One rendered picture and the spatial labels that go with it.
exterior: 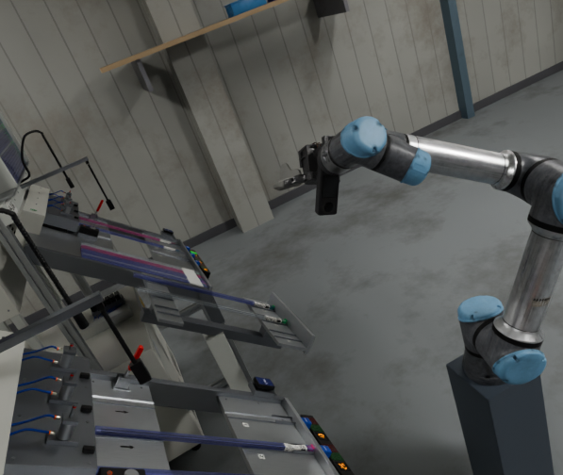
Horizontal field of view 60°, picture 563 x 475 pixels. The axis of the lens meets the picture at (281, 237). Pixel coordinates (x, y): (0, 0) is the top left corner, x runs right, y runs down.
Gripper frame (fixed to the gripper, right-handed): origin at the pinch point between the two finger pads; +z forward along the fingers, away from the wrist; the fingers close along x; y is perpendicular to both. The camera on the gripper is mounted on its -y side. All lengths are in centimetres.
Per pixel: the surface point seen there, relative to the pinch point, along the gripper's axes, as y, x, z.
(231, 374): -49, 12, 48
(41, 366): -34, 61, -2
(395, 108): 136, -220, 269
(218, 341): -38, 16, 43
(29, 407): -40, 62, -15
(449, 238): -3, -157, 142
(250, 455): -59, 21, -4
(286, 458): -62, 13, -2
